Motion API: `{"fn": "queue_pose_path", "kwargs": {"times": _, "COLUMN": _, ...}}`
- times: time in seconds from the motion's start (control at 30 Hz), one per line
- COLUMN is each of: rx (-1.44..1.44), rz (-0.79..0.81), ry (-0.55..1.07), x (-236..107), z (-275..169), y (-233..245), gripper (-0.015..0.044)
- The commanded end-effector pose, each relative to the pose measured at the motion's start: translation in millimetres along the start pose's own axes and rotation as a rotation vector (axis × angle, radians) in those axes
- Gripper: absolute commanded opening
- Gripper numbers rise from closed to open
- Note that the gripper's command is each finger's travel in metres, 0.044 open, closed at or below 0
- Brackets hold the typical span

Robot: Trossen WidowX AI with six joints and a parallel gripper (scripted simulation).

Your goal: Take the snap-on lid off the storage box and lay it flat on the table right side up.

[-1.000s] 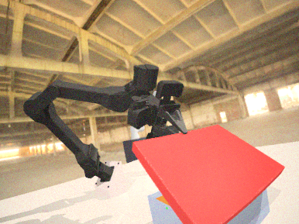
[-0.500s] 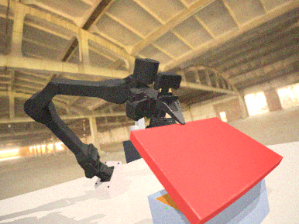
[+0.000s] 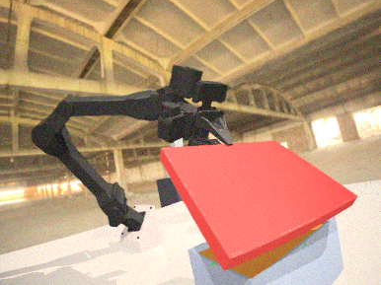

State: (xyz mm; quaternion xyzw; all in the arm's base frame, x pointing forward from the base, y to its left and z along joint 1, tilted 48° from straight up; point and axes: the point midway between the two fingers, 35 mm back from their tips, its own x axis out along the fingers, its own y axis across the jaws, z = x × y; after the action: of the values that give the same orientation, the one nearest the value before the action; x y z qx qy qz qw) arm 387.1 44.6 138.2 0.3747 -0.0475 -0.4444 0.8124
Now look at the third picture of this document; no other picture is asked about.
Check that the red box lid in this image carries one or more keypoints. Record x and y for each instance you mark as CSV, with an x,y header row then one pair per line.
x,y
250,198

